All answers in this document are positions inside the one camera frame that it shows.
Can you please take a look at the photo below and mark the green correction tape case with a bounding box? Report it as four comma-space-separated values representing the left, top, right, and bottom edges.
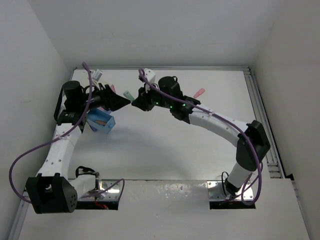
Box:
123, 90, 135, 102

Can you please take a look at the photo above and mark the purple-blue drawer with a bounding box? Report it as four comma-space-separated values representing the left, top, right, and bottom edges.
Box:
88, 122, 99, 132

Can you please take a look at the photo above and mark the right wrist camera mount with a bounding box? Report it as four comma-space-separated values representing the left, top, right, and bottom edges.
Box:
143, 68, 156, 85

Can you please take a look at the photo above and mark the light blue small drawer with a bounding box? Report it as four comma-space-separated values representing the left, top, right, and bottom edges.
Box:
87, 108, 116, 134

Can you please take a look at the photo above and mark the metal base plate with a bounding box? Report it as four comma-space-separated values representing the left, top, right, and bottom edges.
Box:
75, 178, 125, 202
206, 180, 254, 202

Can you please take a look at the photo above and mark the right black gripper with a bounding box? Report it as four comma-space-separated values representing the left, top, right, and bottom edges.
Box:
132, 82, 173, 112

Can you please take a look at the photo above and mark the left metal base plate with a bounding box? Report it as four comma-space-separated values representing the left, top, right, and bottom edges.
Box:
75, 178, 125, 202

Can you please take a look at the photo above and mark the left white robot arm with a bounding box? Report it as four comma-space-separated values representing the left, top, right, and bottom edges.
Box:
25, 81, 130, 214

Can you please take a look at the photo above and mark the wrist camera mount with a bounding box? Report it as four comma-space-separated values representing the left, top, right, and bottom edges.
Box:
143, 68, 156, 85
91, 69, 103, 86

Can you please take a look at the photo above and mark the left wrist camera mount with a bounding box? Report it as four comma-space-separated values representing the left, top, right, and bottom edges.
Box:
91, 69, 103, 86

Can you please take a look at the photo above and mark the pink correction tape case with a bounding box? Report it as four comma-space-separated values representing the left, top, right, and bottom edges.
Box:
193, 88, 205, 99

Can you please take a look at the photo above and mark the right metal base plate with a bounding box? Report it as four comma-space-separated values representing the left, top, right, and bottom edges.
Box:
206, 180, 254, 202

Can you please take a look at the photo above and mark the pink drawer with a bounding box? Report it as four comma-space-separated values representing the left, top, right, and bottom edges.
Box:
110, 84, 116, 93

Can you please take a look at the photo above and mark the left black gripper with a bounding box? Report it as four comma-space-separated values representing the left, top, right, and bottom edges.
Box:
78, 82, 130, 112

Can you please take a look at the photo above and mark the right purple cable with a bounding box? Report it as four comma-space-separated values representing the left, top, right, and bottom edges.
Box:
138, 67, 263, 206

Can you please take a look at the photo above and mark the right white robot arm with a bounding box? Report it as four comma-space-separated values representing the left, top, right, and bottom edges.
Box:
132, 75, 271, 198

